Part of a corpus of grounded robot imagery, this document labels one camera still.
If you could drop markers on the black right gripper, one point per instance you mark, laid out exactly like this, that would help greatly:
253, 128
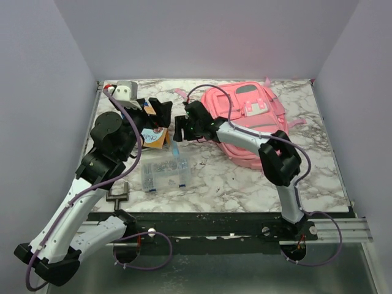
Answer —
180, 122

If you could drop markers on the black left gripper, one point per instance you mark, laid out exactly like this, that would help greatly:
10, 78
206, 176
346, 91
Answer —
163, 111

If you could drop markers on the light blue eraser stick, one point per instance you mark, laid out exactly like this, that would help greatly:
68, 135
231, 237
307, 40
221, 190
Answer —
174, 148

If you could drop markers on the pink student backpack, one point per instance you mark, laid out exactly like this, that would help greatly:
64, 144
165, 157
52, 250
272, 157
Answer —
253, 106

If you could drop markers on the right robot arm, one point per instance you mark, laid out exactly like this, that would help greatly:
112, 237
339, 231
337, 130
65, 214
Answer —
279, 157

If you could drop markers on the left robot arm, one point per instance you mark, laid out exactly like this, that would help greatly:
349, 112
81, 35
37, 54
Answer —
57, 252

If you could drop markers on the orange paperback book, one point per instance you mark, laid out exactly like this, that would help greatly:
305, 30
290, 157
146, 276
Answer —
157, 138

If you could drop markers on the clear plastic screw organizer box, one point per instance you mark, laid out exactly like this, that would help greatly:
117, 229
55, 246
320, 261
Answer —
165, 173

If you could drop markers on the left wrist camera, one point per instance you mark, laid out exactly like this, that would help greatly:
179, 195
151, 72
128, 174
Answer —
126, 93

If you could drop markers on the black metal clamp bracket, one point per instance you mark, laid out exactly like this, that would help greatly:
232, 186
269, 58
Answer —
117, 199

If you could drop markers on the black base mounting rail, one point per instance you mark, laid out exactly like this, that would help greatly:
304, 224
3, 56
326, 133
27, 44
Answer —
212, 233

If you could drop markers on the aluminium extrusion rail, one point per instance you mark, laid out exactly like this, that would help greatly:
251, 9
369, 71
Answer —
351, 230

